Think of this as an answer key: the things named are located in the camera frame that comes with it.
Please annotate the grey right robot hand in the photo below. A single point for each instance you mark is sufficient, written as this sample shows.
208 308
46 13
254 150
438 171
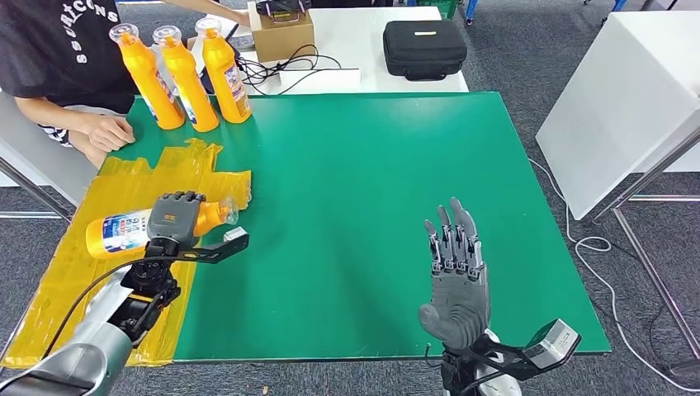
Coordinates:
459 306

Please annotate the person's right hand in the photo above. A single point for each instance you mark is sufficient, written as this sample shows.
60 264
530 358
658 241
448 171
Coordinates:
109 132

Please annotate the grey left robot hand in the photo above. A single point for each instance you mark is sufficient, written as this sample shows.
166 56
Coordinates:
172 218

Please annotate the orange plastic bottle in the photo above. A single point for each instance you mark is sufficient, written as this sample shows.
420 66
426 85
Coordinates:
190 87
117 235
150 82
223 71

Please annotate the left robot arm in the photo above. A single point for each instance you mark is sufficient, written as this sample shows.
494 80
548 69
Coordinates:
104 333

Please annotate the person's left forearm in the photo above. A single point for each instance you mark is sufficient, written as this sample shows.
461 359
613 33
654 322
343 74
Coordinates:
218 8

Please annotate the person's right forearm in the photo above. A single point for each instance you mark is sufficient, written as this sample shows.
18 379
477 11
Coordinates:
49 113

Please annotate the white bench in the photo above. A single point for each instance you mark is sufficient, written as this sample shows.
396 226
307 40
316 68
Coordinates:
33 158

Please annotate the person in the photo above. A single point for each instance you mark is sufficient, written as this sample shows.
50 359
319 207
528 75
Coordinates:
49 49

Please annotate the yellow taped plastic sheet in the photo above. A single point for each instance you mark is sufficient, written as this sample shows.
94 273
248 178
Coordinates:
65 306

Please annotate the brown cardboard box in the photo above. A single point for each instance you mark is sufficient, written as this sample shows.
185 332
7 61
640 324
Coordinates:
283 41

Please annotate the white flat box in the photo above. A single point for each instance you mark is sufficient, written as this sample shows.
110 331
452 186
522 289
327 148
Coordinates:
319 79

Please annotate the white table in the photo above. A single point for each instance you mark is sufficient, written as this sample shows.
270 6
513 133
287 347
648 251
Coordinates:
355 43
615 109

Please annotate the black carrying case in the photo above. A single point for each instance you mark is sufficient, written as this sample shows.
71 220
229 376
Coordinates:
425 49

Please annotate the green plastic crate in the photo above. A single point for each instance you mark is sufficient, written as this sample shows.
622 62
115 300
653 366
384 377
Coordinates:
437 6

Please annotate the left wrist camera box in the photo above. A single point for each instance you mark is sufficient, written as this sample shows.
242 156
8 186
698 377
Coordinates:
218 251

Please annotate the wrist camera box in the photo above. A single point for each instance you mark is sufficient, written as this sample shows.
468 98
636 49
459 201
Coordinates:
218 251
552 341

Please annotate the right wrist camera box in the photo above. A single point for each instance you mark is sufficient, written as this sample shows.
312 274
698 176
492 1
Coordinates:
552 341

